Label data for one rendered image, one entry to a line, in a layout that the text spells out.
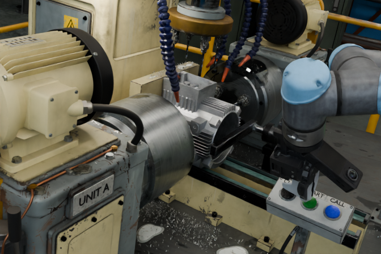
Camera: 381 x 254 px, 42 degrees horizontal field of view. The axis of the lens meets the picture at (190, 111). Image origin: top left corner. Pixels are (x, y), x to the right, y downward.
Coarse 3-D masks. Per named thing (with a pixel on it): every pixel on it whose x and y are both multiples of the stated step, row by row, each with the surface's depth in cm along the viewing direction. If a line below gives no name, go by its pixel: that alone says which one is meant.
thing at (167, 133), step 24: (144, 96) 120; (96, 120) 109; (120, 120) 109; (144, 120) 110; (168, 120) 115; (168, 144) 112; (192, 144) 120; (144, 168) 106; (168, 168) 112; (144, 192) 109
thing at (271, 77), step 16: (224, 64) 159; (256, 64) 161; (272, 64) 167; (240, 80) 157; (256, 80) 155; (272, 80) 161; (224, 96) 162; (240, 96) 156; (256, 96) 156; (272, 96) 158; (256, 112) 157; (272, 112) 162
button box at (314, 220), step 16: (272, 192) 108; (272, 208) 108; (288, 208) 105; (304, 208) 104; (320, 208) 104; (352, 208) 103; (304, 224) 105; (320, 224) 102; (336, 224) 101; (336, 240) 103
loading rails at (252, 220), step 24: (192, 168) 141; (216, 168) 149; (240, 168) 146; (168, 192) 145; (192, 192) 143; (216, 192) 139; (240, 192) 134; (264, 192) 142; (216, 216) 139; (240, 216) 136; (264, 216) 132; (360, 216) 131; (264, 240) 131; (312, 240) 126; (360, 240) 130
